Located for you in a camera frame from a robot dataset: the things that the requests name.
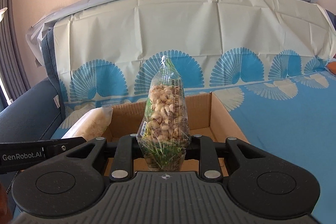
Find orange cushion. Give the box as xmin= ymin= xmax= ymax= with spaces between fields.
xmin=325 ymin=61 xmax=336 ymax=75

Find blue fabric sofa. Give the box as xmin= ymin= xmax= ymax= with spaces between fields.
xmin=1 ymin=30 xmax=66 ymax=143

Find blue white patterned cover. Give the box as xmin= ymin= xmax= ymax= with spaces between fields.
xmin=26 ymin=0 xmax=335 ymax=223

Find green peanut bag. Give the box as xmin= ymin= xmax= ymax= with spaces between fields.
xmin=136 ymin=55 xmax=191 ymax=172

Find grey curtain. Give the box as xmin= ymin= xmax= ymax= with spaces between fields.
xmin=1 ymin=0 xmax=30 ymax=100

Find clear bag pale snacks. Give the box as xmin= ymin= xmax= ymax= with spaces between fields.
xmin=62 ymin=106 xmax=113 ymax=141

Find person's left hand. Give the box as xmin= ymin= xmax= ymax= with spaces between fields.
xmin=0 ymin=184 xmax=13 ymax=224

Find brown cardboard box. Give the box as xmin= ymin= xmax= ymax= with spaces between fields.
xmin=103 ymin=91 xmax=249 ymax=177

